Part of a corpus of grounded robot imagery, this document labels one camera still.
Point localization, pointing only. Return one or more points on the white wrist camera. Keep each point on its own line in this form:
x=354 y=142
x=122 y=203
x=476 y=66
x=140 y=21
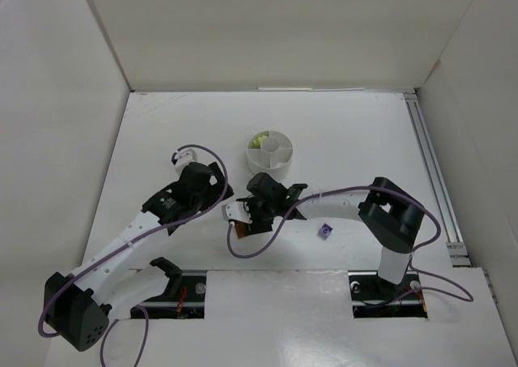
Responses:
x=235 y=213
x=181 y=158

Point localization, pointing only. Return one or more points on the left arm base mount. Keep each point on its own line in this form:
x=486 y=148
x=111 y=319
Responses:
x=183 y=296

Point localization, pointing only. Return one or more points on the purple lego brick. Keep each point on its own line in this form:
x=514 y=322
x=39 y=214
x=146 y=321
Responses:
x=324 y=231

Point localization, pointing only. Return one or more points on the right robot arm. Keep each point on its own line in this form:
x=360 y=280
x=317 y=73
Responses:
x=389 y=213

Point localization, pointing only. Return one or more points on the brown lego plate left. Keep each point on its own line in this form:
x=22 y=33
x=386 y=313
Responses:
x=241 y=229

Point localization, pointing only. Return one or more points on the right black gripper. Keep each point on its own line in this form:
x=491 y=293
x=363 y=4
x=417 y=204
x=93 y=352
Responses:
x=251 y=215

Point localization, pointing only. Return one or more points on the lime green lego brick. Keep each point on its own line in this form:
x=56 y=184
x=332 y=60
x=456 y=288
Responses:
x=256 y=143
x=261 y=137

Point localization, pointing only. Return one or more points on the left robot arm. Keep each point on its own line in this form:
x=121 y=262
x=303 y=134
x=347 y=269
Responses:
x=81 y=305

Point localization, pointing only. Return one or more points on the aluminium rail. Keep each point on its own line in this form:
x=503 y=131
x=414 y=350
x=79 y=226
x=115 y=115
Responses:
x=454 y=241

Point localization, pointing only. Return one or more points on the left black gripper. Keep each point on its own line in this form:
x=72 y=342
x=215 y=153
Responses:
x=218 y=177

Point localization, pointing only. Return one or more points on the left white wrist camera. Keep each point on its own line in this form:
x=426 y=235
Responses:
x=181 y=158

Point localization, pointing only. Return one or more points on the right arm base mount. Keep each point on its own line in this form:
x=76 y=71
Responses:
x=373 y=297

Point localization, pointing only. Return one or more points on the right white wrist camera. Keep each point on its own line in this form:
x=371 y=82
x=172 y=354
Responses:
x=235 y=213

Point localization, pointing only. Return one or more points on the white round divided container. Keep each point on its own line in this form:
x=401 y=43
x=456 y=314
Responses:
x=273 y=157

